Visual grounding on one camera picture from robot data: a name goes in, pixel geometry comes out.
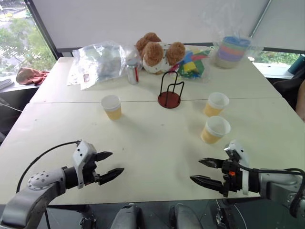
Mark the grey folded cloth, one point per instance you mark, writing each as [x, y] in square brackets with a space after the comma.
[6, 84]

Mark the black window frame post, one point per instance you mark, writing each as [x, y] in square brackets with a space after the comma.
[43, 31]

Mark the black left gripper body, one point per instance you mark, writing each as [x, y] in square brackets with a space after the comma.
[90, 174]

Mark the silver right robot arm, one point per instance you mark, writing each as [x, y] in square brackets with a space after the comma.
[276, 186]

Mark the brown white plush toy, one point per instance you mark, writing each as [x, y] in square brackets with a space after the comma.
[155, 55]

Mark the clear plastic bag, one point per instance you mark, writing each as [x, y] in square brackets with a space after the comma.
[102, 62]

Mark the clear crinkled bowl bag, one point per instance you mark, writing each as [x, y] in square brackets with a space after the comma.
[238, 31]

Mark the teal bottle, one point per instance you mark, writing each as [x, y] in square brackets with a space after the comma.
[295, 64]

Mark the dark rounded grey shape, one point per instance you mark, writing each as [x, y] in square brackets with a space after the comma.
[127, 217]
[186, 217]

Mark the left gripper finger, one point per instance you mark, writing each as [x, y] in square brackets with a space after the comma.
[110, 176]
[103, 156]

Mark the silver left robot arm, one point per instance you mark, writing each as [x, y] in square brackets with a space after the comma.
[35, 192]

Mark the grey window frame post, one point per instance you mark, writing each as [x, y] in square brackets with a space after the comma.
[261, 16]

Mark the black chair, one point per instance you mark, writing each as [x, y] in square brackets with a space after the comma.
[286, 88]

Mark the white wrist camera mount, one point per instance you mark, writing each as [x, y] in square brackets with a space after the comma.
[243, 152]
[82, 152]

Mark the bag of colourful blocks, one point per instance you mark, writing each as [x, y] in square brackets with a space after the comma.
[191, 64]

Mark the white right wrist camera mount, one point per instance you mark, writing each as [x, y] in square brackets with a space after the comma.
[243, 152]

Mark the reddish brown cloth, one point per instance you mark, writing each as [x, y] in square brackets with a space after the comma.
[28, 76]

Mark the yellow white paper cup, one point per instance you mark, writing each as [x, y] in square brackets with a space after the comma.
[113, 113]
[212, 111]
[209, 137]

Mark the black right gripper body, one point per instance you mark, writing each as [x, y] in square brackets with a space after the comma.
[232, 176]

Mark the stack of pastel bowls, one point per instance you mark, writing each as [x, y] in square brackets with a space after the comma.
[230, 53]

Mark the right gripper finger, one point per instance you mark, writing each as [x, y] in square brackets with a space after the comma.
[209, 182]
[213, 163]

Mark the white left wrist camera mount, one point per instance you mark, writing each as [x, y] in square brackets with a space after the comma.
[82, 152]

